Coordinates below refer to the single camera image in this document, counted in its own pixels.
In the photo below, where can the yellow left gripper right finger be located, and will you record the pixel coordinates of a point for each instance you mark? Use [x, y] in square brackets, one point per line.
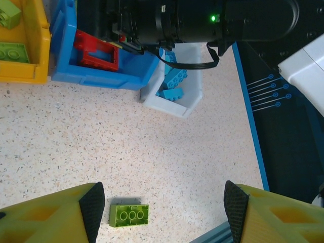
[273, 222]

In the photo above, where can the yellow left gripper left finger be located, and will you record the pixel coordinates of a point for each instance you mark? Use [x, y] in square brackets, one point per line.
[50, 220]

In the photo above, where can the blue lego brick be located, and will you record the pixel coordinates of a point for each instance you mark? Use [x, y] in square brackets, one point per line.
[170, 94]
[170, 57]
[176, 78]

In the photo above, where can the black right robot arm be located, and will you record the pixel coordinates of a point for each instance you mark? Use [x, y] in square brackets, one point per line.
[192, 20]

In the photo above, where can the black mat with blue border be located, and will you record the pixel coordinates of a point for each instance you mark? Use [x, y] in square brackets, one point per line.
[281, 146]

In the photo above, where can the lime green lego brick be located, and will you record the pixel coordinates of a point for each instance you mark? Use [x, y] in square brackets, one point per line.
[129, 215]
[8, 14]
[12, 53]

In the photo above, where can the blue plastic bin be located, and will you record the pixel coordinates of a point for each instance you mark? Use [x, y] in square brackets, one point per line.
[101, 79]

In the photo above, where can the yellow plastic bin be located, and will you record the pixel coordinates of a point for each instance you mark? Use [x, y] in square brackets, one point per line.
[22, 73]

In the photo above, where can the white plastic bin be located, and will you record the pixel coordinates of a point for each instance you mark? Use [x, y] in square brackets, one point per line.
[172, 107]

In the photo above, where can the blue-grey metal rail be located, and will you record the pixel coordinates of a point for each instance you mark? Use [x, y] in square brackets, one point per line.
[215, 234]

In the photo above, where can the red lego window frame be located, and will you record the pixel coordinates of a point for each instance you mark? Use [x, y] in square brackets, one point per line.
[101, 64]

